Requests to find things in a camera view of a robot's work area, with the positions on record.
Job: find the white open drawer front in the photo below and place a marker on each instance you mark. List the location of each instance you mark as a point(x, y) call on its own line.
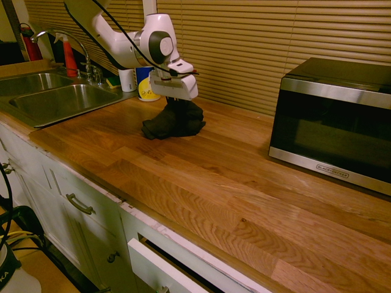
point(152, 265)

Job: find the round metal cabinet knob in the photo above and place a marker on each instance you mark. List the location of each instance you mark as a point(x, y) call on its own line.
point(7, 168)
point(113, 257)

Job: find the dark cloth towel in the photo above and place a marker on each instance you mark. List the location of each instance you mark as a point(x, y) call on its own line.
point(177, 123)

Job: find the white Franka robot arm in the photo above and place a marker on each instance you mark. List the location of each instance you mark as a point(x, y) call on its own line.
point(122, 39)

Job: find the narrow tan window blind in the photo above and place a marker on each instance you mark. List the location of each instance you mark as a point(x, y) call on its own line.
point(91, 36)

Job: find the red fire extinguisher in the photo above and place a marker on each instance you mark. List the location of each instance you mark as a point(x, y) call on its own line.
point(32, 45)

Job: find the white cup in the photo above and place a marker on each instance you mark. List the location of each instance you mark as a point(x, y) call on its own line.
point(126, 80)

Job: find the black steel microwave oven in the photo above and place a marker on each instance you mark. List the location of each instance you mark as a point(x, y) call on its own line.
point(330, 128)

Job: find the chrome sink faucet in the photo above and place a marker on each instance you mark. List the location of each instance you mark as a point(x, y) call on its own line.
point(88, 67)

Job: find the stainless steel sink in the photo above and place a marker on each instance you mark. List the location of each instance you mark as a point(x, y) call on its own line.
point(61, 97)

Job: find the wide tan window blind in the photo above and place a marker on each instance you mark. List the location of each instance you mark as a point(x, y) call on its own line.
point(259, 45)

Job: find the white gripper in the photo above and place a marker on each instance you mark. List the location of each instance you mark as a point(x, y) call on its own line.
point(174, 88)

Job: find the green yellow sponge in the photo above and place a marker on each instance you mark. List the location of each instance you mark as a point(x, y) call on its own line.
point(113, 82)

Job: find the red spray bottle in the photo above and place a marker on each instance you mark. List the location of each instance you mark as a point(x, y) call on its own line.
point(69, 58)

